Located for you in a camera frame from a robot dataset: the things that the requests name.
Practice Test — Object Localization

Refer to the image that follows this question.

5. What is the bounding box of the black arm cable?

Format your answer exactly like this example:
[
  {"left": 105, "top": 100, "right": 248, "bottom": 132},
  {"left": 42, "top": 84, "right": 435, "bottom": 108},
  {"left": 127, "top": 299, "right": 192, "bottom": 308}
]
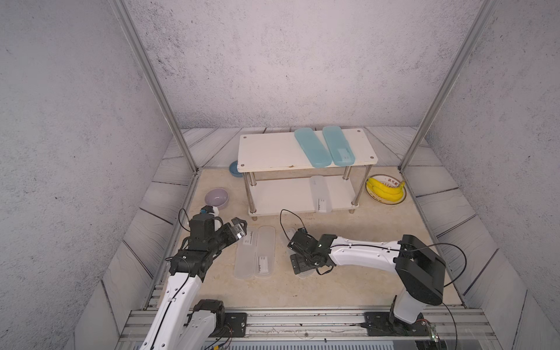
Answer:
[
  {"left": 279, "top": 209, "right": 468, "bottom": 350},
  {"left": 148, "top": 207, "right": 193, "bottom": 350}
]

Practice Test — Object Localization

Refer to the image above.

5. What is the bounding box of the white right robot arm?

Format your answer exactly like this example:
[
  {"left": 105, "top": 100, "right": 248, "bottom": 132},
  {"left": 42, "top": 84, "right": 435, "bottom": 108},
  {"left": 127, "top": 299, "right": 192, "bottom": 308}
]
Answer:
[{"left": 287, "top": 227, "right": 446, "bottom": 325}]

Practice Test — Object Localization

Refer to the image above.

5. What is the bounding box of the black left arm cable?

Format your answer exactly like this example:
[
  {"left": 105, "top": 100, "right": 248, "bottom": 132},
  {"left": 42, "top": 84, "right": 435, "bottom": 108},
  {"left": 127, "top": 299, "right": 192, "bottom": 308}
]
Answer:
[{"left": 148, "top": 207, "right": 193, "bottom": 350}]

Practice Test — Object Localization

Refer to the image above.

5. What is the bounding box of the white two-tier shelf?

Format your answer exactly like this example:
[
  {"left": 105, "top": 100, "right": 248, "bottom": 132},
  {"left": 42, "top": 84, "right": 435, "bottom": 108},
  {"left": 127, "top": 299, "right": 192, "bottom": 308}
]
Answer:
[{"left": 238, "top": 128, "right": 379, "bottom": 219}]

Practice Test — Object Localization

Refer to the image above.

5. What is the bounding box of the plain teal pencil case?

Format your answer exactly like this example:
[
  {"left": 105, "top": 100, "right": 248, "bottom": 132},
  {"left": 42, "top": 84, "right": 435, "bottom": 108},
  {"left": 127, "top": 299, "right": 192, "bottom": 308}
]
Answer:
[{"left": 294, "top": 128, "right": 333, "bottom": 169}]

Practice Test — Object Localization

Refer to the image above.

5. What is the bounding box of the left aluminium frame post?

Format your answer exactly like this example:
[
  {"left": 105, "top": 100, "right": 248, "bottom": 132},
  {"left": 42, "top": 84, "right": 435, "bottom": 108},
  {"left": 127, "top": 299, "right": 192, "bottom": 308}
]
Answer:
[{"left": 110, "top": 1, "right": 198, "bottom": 310}]

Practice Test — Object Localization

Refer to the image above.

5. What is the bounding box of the lilac ceramic bowl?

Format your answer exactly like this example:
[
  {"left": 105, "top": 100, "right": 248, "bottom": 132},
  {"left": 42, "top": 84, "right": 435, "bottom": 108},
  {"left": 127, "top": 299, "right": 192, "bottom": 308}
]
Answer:
[{"left": 204, "top": 188, "right": 230, "bottom": 210}]

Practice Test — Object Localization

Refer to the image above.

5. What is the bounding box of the white patterned plate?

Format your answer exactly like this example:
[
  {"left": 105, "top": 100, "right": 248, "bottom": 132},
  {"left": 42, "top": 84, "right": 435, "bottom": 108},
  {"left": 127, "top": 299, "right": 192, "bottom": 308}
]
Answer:
[{"left": 365, "top": 174, "right": 407, "bottom": 205}]

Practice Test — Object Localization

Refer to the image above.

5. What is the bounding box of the aluminium frame post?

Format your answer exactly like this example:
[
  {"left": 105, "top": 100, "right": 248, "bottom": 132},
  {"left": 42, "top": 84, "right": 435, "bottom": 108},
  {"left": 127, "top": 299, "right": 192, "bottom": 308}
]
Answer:
[
  {"left": 399, "top": 1, "right": 499, "bottom": 286},
  {"left": 110, "top": 1, "right": 198, "bottom": 310}
]

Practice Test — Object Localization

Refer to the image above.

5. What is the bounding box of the clear pencil case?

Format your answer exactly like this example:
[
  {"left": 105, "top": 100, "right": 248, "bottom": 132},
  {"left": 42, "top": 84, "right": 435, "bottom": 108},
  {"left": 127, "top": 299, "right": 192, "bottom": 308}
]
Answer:
[
  {"left": 309, "top": 176, "right": 333, "bottom": 214},
  {"left": 283, "top": 227, "right": 318, "bottom": 279},
  {"left": 233, "top": 231, "right": 257, "bottom": 280},
  {"left": 255, "top": 226, "right": 276, "bottom": 278}
]

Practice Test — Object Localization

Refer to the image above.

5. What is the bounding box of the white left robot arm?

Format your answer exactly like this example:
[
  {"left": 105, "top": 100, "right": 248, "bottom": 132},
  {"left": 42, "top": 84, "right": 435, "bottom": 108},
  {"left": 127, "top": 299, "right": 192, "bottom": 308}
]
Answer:
[{"left": 140, "top": 213, "right": 247, "bottom": 349}]

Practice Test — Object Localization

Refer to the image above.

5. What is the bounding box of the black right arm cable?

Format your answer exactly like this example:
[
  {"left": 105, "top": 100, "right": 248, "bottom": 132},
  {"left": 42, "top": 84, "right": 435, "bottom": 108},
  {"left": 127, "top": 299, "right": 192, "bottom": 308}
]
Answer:
[{"left": 279, "top": 209, "right": 468, "bottom": 350}]

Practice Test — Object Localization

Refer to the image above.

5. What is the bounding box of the yellow banana bunch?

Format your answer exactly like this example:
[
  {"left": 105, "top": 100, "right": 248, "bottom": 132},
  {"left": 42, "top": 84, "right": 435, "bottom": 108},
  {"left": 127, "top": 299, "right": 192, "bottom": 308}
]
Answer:
[{"left": 366, "top": 178, "right": 405, "bottom": 203}]

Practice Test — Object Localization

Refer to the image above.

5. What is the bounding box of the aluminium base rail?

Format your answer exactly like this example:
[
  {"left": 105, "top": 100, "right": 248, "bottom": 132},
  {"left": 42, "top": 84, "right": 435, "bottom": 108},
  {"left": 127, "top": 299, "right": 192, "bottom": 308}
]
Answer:
[{"left": 115, "top": 283, "right": 504, "bottom": 350}]

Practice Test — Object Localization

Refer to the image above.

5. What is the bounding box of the teal pencil case with label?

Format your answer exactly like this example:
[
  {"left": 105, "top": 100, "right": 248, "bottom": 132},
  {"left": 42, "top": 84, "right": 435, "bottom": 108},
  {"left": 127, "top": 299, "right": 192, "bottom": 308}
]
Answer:
[{"left": 322, "top": 126, "right": 355, "bottom": 167}]

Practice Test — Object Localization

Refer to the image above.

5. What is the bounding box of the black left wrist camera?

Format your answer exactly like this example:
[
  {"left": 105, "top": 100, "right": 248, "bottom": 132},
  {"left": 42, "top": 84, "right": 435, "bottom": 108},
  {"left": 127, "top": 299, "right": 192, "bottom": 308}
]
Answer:
[{"left": 189, "top": 213, "right": 223, "bottom": 242}]

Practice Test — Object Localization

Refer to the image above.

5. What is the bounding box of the right aluminium frame post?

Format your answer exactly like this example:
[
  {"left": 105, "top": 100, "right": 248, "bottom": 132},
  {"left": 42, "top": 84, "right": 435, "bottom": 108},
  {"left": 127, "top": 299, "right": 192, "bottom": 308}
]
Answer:
[{"left": 399, "top": 1, "right": 499, "bottom": 286}]

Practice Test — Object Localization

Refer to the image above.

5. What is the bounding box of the blue ceramic bowl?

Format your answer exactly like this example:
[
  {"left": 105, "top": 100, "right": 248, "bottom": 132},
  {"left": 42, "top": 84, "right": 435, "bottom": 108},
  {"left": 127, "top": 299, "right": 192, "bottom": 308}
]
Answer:
[{"left": 228, "top": 160, "right": 243, "bottom": 178}]

